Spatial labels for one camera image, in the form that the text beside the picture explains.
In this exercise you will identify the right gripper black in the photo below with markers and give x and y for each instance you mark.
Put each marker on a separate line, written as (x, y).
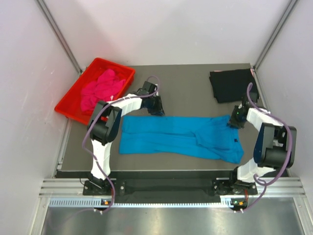
(232, 121)

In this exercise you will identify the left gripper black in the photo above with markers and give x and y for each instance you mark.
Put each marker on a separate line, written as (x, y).
(158, 109)

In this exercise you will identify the blue t shirt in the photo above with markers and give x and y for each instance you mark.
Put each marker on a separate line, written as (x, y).
(207, 138)

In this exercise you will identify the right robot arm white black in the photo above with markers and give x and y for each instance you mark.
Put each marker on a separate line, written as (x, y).
(274, 150)

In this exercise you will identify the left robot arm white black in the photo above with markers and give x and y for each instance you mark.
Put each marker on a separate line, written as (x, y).
(104, 125)

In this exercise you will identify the folded black t shirt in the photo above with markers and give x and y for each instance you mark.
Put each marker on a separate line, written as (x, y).
(230, 86)

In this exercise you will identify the folded pink shirt under black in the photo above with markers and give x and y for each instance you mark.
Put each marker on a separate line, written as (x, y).
(252, 72)

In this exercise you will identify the pink t shirt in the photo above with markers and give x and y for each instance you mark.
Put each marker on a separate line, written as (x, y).
(104, 88)

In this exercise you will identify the red plastic bin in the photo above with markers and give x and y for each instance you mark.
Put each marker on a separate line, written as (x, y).
(69, 105)

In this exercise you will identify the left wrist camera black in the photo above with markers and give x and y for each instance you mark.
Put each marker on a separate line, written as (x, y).
(148, 88)

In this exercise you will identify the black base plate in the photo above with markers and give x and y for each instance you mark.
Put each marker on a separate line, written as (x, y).
(207, 186)

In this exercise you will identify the right corner aluminium post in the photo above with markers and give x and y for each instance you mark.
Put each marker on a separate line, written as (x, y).
(276, 31)

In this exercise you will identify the corner aluminium post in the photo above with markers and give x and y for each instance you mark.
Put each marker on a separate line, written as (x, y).
(57, 32)
(276, 31)

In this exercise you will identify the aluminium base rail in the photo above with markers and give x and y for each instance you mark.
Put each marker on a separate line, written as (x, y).
(68, 193)

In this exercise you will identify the left corner aluminium post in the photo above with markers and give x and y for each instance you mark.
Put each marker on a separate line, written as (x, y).
(57, 32)

